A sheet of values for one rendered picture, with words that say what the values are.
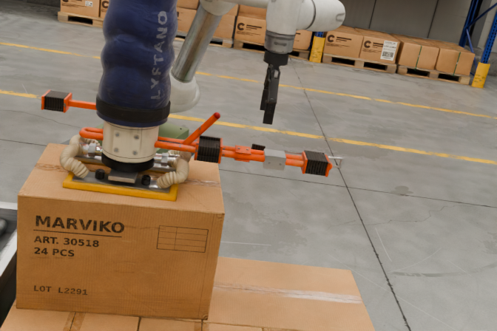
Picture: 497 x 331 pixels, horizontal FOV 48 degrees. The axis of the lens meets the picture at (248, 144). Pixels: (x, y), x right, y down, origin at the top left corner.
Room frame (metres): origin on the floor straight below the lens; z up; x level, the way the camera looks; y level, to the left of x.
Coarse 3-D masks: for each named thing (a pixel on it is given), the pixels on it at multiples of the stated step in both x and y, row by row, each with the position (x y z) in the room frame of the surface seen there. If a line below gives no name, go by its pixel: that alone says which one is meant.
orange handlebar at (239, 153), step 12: (84, 108) 1.86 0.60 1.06; (84, 132) 1.60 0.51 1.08; (96, 132) 1.63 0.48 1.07; (156, 144) 1.62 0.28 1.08; (168, 144) 1.62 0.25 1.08; (180, 144) 1.63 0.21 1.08; (192, 144) 1.67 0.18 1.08; (228, 156) 1.64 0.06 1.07; (240, 156) 1.64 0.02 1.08; (252, 156) 1.65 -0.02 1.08; (264, 156) 1.66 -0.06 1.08; (288, 156) 1.70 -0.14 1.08; (300, 156) 1.71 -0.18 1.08
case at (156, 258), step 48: (48, 144) 1.77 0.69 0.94; (48, 192) 1.43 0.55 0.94; (96, 192) 1.48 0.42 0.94; (192, 192) 1.59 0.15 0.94; (48, 240) 1.41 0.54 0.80; (96, 240) 1.43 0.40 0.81; (144, 240) 1.45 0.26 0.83; (192, 240) 1.48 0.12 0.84; (48, 288) 1.41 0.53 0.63; (96, 288) 1.43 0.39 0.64; (144, 288) 1.46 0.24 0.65; (192, 288) 1.48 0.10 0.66
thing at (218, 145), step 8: (200, 136) 1.70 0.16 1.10; (208, 136) 1.71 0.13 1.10; (200, 144) 1.65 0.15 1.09; (208, 144) 1.66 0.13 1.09; (216, 144) 1.67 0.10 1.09; (200, 152) 1.62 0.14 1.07; (208, 152) 1.62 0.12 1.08; (216, 152) 1.62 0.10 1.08; (200, 160) 1.61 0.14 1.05; (208, 160) 1.61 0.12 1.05; (216, 160) 1.62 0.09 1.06
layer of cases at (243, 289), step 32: (224, 288) 1.68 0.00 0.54; (256, 288) 1.71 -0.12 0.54; (288, 288) 1.75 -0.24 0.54; (320, 288) 1.79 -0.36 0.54; (352, 288) 1.82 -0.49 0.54; (32, 320) 1.36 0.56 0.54; (64, 320) 1.38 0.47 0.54; (96, 320) 1.40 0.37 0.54; (128, 320) 1.43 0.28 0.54; (160, 320) 1.46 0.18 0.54; (192, 320) 1.48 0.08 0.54; (224, 320) 1.51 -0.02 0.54; (256, 320) 1.54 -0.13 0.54; (288, 320) 1.57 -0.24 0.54; (320, 320) 1.60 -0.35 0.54; (352, 320) 1.63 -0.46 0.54
